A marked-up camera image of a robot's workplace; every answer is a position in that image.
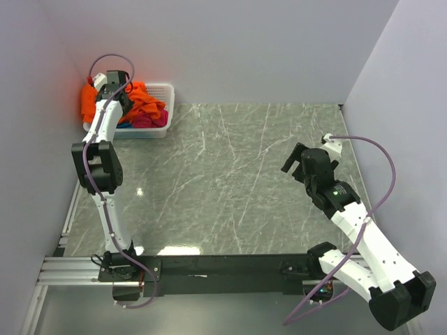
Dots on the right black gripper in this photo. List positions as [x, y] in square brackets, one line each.
[296, 155]

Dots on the orange t shirt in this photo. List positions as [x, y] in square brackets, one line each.
[143, 102]

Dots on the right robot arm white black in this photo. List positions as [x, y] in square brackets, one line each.
[396, 292]

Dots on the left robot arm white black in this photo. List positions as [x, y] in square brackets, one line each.
[100, 173]

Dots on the blue t shirt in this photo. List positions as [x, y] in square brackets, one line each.
[124, 125]

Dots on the white plastic laundry basket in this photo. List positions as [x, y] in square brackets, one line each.
[163, 92]

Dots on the magenta t shirt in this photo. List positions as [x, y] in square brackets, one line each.
[151, 120]

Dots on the black base beam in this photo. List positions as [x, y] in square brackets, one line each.
[160, 275]

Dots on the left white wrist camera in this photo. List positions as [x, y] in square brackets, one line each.
[97, 81]

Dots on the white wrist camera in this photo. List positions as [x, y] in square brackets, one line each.
[332, 146]
[97, 81]

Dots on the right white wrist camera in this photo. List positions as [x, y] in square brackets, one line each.
[332, 146]

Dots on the aluminium frame rail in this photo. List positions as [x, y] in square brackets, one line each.
[59, 270]

